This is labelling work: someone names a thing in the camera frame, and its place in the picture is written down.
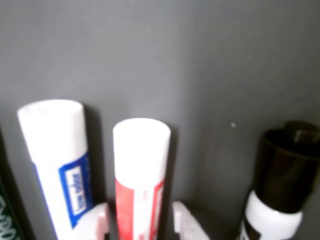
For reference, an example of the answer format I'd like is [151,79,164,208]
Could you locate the green dry erase marker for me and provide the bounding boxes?
[0,127,37,240]

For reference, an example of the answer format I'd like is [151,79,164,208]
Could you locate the black dry erase marker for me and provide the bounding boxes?
[234,120,320,240]

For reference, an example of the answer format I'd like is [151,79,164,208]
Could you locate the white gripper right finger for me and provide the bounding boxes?
[172,201,211,240]

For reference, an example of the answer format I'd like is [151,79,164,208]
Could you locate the grey table mat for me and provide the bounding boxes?
[0,0,320,240]

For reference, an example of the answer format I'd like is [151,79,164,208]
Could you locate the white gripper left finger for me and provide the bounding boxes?
[87,202,111,240]

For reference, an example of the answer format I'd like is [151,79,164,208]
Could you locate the blue dry erase marker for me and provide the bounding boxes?
[16,99,101,240]

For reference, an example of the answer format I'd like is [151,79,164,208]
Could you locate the red dry erase marker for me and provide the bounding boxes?
[112,117,172,240]

